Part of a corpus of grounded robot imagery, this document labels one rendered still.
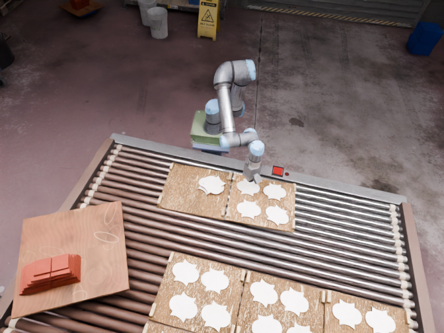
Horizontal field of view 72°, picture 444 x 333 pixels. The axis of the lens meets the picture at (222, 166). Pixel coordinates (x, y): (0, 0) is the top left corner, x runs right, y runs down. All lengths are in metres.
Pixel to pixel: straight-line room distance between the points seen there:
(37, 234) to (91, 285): 0.41
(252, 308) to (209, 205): 0.63
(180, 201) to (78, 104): 2.56
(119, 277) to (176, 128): 2.32
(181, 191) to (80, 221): 0.59
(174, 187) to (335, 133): 2.48
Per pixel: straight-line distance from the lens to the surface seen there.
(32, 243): 1.85
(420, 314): 1.98
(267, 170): 2.12
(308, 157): 3.55
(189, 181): 1.98
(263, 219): 1.87
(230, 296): 1.68
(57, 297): 1.69
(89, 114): 3.99
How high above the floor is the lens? 2.54
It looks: 51 degrees down
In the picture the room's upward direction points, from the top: 6 degrees clockwise
